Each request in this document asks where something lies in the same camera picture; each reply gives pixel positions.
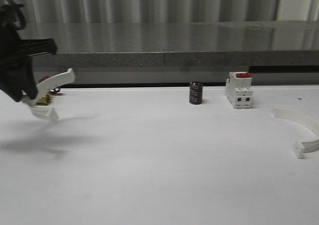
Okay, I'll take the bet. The white half-ring pipe clamp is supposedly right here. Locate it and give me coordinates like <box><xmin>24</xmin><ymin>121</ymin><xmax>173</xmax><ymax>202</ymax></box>
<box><xmin>22</xmin><ymin>68</ymin><xmax>75</xmax><ymax>123</ymax></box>
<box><xmin>273</xmin><ymin>107</ymin><xmax>319</xmax><ymax>159</ymax></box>

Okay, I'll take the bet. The black cylindrical capacitor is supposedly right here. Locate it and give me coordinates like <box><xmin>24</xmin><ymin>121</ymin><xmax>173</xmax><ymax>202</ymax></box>
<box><xmin>189</xmin><ymin>81</ymin><xmax>203</xmax><ymax>105</ymax></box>

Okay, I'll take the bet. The grey stone shelf ledge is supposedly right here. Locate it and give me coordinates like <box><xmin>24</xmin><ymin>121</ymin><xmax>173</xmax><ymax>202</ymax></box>
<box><xmin>19</xmin><ymin>21</ymin><xmax>319</xmax><ymax>71</ymax></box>

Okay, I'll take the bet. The white circuit breaker red switch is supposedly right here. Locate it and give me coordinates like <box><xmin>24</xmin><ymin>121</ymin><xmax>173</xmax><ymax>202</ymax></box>
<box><xmin>225</xmin><ymin>72</ymin><xmax>253</xmax><ymax>109</ymax></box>

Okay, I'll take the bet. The brass valve with red handle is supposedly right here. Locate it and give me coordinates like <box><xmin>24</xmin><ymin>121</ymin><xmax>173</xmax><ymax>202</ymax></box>
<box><xmin>36</xmin><ymin>86</ymin><xmax>61</xmax><ymax>106</ymax></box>

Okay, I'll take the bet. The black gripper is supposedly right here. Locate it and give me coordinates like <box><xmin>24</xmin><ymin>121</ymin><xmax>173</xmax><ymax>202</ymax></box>
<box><xmin>0</xmin><ymin>4</ymin><xmax>57</xmax><ymax>102</ymax></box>

